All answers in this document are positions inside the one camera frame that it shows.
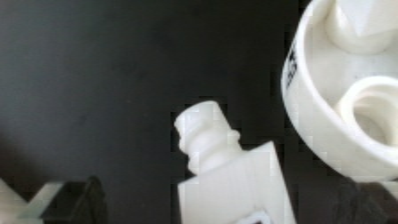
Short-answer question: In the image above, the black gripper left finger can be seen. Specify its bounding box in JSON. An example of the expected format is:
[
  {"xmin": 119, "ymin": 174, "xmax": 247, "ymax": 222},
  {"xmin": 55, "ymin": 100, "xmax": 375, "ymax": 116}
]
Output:
[{"xmin": 39, "ymin": 177, "xmax": 107, "ymax": 224}]

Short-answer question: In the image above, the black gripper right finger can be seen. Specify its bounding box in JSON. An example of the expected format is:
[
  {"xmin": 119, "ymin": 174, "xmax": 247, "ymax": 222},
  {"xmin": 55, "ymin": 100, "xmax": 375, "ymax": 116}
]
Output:
[{"xmin": 336, "ymin": 179, "xmax": 398, "ymax": 224}]

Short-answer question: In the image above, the white stool leg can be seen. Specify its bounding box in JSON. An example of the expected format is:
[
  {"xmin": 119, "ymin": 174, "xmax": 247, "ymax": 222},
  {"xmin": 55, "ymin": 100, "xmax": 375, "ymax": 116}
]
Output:
[
  {"xmin": 325, "ymin": 0, "xmax": 398, "ymax": 54},
  {"xmin": 174, "ymin": 101, "xmax": 297, "ymax": 224}
]

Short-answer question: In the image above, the white round stool seat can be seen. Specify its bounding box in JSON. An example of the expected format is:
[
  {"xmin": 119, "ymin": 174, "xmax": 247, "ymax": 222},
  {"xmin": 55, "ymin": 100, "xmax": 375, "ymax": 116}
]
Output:
[{"xmin": 281, "ymin": 0, "xmax": 398, "ymax": 182}]

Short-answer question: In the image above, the white front fence bar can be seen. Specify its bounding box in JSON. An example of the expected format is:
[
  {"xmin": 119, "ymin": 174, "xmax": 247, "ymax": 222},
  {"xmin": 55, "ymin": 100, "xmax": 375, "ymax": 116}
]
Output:
[{"xmin": 0, "ymin": 179, "xmax": 64, "ymax": 224}]

